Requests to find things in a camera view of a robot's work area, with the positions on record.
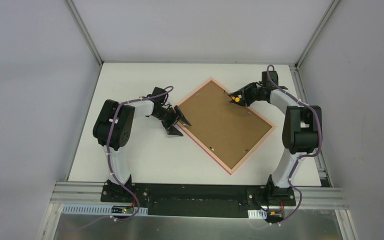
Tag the white cable duct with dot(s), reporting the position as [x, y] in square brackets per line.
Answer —
[103, 210]
[257, 214]

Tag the right white cable duct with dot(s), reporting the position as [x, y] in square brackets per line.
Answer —
[257, 214]

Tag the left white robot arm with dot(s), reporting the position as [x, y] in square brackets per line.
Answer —
[114, 123]

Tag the left white cable duct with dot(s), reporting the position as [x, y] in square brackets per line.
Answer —
[103, 210]

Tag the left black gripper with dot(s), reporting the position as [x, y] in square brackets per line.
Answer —
[171, 118]

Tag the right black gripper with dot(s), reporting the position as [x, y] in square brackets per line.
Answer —
[245, 96]

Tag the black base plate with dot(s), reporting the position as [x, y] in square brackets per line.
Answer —
[196, 200]

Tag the aluminium front rail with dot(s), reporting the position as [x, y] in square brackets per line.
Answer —
[71, 192]

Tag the pink wooden photo frame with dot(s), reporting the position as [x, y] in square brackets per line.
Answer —
[227, 132]

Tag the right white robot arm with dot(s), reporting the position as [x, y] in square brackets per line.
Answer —
[302, 135]

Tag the black yellow screwdriver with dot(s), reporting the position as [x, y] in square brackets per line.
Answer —
[235, 99]

